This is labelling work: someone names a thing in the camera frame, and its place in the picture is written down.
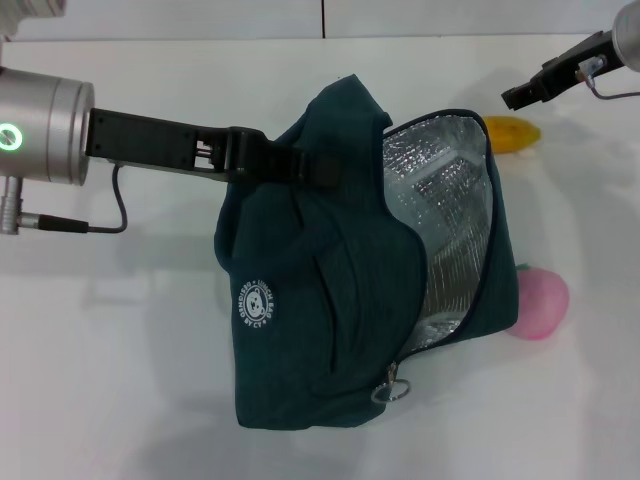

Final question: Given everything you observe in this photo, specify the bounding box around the pink toy peach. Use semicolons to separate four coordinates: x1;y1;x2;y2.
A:
504;262;571;342

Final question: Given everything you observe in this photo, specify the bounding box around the yellow toy banana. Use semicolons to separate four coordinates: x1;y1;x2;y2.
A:
482;115;542;161

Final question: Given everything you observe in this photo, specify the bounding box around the dark gripper cable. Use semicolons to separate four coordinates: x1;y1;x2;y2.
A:
0;164;129;236
577;54;640;101

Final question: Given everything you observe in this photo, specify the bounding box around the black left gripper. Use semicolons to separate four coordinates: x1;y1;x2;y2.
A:
84;107;341;189

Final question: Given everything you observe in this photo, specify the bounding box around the dark right gripper cable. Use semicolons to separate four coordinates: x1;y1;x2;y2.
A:
577;54;640;101

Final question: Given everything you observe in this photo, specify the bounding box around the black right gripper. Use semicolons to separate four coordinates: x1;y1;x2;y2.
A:
502;30;624;111

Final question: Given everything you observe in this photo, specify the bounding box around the dark left gripper cable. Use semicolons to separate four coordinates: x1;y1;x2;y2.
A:
0;164;129;236

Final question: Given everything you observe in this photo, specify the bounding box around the dark teal lunch bag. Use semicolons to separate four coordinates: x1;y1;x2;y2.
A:
213;73;524;432

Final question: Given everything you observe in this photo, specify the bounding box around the white panel cabinet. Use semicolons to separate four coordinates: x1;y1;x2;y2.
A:
0;0;640;44

